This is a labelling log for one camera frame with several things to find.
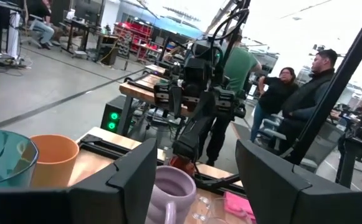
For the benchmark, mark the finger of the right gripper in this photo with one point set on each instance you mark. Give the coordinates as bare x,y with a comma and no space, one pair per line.
194,130
175,101

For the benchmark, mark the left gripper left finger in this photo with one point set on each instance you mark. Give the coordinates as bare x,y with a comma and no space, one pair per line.
106,202

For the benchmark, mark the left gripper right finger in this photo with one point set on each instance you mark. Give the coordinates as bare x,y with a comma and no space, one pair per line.
293,202

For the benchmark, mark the orange plastic cup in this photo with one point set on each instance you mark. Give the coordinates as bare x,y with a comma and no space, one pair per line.
54,158

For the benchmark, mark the small clear glass cup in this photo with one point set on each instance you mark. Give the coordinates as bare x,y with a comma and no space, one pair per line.
210,211

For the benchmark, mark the person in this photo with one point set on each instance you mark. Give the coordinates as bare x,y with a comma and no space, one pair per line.
43,25
240,65
308,96
275,93

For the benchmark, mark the wooden workbench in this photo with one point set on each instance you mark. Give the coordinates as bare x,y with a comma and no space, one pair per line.
137,90

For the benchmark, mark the pink cloth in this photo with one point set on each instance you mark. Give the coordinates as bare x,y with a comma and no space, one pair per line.
238,205

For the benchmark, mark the black computer with green lights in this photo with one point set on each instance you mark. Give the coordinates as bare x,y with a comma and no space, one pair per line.
112,119

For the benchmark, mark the red storage shelving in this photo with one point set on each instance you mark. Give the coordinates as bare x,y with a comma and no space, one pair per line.
134,34

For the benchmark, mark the dark trash bin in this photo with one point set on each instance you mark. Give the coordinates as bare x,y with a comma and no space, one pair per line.
109,51

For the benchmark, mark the teal faceted transparent tumbler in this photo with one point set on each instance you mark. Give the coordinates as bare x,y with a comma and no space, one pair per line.
3,158

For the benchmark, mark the black diagonal metal pole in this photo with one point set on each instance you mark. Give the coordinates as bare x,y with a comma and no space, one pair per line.
333,87

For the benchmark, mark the black aluminium table frame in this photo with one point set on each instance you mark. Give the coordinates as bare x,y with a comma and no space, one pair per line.
106,146

